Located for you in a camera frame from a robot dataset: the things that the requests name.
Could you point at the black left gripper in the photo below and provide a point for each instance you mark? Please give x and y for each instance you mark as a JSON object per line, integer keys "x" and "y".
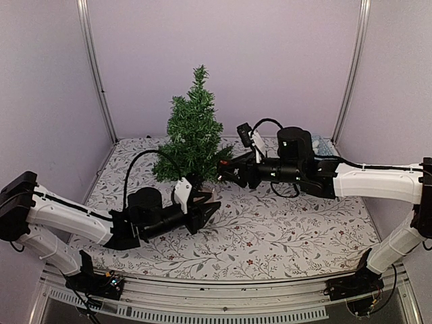
{"x": 197, "y": 211}

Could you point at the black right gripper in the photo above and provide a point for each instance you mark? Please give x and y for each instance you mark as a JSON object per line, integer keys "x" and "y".
{"x": 249, "y": 170}

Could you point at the dark red bauble ornament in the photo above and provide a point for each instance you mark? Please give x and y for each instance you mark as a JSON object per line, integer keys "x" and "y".
{"x": 221, "y": 169}

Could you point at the white cotton ornament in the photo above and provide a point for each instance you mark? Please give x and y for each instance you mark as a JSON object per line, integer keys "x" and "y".
{"x": 316, "y": 145}

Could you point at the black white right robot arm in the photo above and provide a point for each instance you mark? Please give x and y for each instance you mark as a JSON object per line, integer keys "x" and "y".
{"x": 333, "y": 177}

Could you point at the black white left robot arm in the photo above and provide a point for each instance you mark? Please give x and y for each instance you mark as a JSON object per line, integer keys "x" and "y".
{"x": 29, "y": 211}

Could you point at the wooden tree stump base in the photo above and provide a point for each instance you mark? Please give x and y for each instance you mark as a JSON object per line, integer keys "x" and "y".
{"x": 207, "y": 195}

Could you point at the small green christmas tree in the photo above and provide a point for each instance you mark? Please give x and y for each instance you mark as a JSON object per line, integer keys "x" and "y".
{"x": 194, "y": 135}

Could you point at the floral patterned table mat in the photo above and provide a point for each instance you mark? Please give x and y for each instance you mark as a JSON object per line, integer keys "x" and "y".
{"x": 265, "y": 233}

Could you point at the light blue plastic basket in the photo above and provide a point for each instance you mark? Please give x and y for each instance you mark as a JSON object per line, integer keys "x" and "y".
{"x": 327, "y": 148}

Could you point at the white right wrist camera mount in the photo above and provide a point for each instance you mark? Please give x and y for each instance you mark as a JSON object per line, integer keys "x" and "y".
{"x": 251, "y": 139}

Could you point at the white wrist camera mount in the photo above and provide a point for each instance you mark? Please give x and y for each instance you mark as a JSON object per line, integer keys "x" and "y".
{"x": 251, "y": 139}
{"x": 181, "y": 194}

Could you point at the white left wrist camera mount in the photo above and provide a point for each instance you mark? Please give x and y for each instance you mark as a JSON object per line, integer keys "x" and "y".
{"x": 181, "y": 194}

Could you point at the front aluminium rail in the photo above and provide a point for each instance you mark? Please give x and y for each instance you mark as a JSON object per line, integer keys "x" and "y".
{"x": 147, "y": 299}

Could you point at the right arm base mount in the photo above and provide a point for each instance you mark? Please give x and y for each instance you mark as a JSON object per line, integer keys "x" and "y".
{"x": 357, "y": 287}

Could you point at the right aluminium corner post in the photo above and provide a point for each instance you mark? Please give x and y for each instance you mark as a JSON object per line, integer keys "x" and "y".
{"x": 359, "y": 42}

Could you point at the aluminium corner post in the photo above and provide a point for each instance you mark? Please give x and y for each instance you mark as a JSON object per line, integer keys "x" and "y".
{"x": 84, "y": 18}
{"x": 359, "y": 42}

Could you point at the left aluminium corner post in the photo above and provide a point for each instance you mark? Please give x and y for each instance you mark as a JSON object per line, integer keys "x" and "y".
{"x": 84, "y": 18}

